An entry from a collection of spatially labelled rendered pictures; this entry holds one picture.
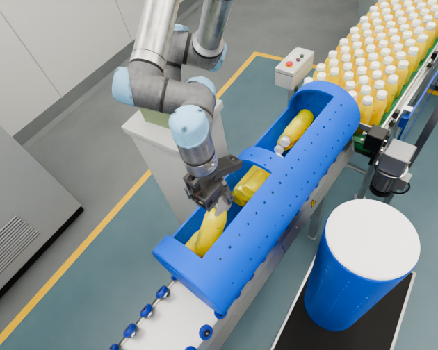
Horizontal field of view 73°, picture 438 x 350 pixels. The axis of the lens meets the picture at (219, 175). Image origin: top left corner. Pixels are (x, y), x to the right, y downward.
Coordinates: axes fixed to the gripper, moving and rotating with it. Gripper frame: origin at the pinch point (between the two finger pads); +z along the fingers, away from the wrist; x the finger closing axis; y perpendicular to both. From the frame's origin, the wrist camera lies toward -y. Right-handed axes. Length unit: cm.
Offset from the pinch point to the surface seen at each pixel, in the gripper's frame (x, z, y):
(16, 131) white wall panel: -279, 109, 12
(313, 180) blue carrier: 14.3, 12.7, -28.7
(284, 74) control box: -28, 19, -79
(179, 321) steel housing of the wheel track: 1.0, 32.4, 31.6
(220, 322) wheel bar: 12.2, 32.7, 23.4
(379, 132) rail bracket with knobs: 21, 26, -73
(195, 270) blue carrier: 5.8, 2.7, 18.9
